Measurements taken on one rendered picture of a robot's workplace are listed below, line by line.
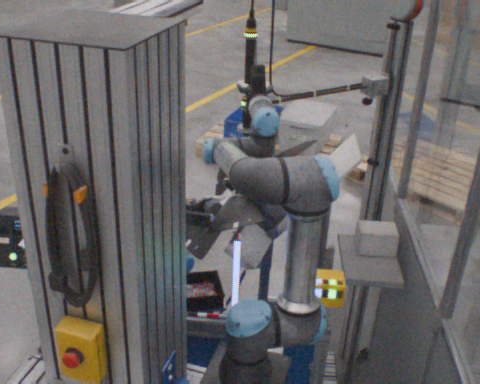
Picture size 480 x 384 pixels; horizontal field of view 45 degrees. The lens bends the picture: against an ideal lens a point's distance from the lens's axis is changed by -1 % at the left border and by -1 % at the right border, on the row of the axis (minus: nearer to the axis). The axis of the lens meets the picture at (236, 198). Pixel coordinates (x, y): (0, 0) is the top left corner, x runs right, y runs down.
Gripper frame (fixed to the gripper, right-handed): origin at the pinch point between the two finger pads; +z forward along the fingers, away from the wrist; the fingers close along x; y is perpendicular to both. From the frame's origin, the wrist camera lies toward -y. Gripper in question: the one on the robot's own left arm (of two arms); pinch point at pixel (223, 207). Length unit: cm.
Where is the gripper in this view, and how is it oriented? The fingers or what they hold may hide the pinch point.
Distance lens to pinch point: 222.2
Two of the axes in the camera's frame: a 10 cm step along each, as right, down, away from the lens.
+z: 8.4, -2.2, 5.0
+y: -5.5, -3.2, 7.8
